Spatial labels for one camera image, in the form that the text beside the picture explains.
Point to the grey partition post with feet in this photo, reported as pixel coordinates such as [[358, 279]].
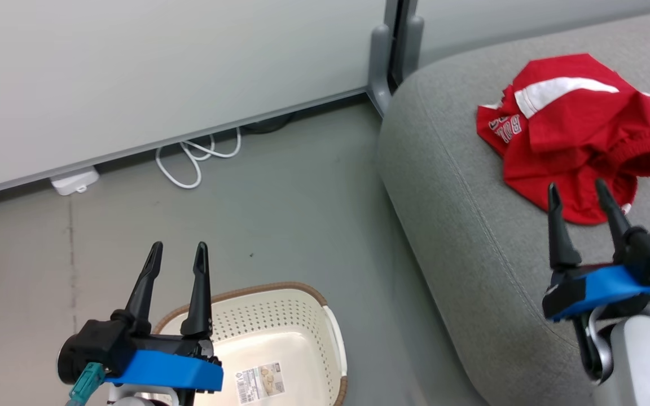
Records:
[[380, 67]]

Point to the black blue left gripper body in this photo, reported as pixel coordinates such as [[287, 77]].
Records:
[[156, 366]]

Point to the red garment with white trim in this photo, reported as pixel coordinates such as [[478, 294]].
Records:
[[573, 141]]

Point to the cream plastic laundry basket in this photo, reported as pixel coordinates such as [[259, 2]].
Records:
[[280, 321]]

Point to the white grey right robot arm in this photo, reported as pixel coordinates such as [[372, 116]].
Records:
[[641, 361]]

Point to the large white partition panel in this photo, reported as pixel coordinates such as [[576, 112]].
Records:
[[161, 67]]

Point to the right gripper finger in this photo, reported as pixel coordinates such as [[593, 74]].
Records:
[[615, 225], [559, 242]]

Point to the printed paper label sticker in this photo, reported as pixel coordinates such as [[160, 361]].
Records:
[[262, 383]]

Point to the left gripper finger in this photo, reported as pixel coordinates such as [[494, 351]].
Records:
[[143, 299], [201, 299]]

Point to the grey fabric sofa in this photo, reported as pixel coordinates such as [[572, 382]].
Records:
[[471, 225]]

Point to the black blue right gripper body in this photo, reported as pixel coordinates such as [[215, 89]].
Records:
[[601, 287]]

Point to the narrow white partition panel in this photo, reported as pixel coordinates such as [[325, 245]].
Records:
[[528, 22]]

